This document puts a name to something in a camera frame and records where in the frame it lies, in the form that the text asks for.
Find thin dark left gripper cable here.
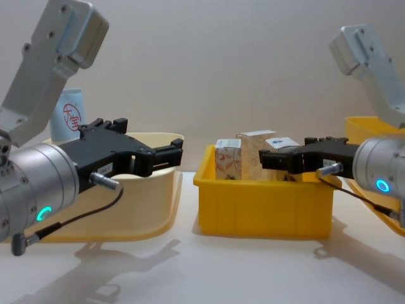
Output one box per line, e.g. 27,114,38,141
11,172,125,256

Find beige speckled box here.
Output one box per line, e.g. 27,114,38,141
235,129,278,182

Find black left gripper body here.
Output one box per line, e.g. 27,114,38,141
59,128,156,194

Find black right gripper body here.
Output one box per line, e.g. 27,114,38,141
302,141,361,180

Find pale cream plastic bin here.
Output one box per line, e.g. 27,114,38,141
40,130,185,244

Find thin dark right gripper cable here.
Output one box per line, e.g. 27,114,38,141
316,161,403,221

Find yellow plastic bin with ribs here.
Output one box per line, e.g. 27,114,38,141
193,144,335,239

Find white carton with red print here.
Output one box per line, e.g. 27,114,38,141
50,88,85,144

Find white box with floral pattern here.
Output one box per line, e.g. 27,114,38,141
215,137,243,181

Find thin dark gripper cable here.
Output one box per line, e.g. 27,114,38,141
11,172,125,256
316,161,403,221

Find white box with blue print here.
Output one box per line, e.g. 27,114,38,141
265,136,302,182

